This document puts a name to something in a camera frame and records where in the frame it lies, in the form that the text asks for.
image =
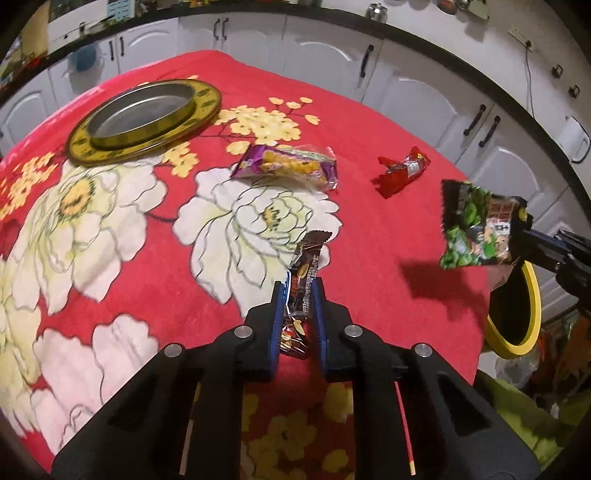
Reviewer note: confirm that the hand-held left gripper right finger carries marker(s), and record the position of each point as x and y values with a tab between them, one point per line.
319	323

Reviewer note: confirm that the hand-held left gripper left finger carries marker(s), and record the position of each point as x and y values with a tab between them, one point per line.
278	323

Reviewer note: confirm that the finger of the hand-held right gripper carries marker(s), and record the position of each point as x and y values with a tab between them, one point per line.
577	290
545	242

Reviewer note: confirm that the yellow-rimmed trash bin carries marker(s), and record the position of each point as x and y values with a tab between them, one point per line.
535	304

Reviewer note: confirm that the brown chocolate bar wrapper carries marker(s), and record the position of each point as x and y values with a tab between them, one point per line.
304	267

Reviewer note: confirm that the green snack packet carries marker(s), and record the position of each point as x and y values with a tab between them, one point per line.
475	226

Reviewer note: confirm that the clear plastic bag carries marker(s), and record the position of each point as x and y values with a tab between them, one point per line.
554	364

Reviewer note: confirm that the white electric kettle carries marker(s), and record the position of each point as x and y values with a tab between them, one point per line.
572	138

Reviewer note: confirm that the red floral blanket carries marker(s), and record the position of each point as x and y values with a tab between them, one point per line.
392	240

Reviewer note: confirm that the green garment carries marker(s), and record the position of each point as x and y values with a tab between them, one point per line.
531	424

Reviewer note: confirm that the red snack wrapper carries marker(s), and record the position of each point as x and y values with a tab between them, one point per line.
401	173

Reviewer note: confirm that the purple snack packet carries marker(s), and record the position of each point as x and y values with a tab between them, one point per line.
281	164

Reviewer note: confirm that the row of white cabinet doors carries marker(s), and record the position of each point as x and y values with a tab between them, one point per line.
415	92

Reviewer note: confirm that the hanging kitchen utensils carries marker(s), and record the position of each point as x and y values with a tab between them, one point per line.
461	7

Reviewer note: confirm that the gold-rimmed round tin lid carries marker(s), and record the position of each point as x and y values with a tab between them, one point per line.
138	115

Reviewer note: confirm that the steel pot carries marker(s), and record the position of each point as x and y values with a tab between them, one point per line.
377	11

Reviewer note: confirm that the blue hanging scrubber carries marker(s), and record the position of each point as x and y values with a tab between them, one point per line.
83	59

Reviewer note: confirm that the black wall hook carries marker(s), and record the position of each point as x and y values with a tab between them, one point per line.
557	70
574	91

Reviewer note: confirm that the white wall socket strip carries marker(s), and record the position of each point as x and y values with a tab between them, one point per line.
521	38

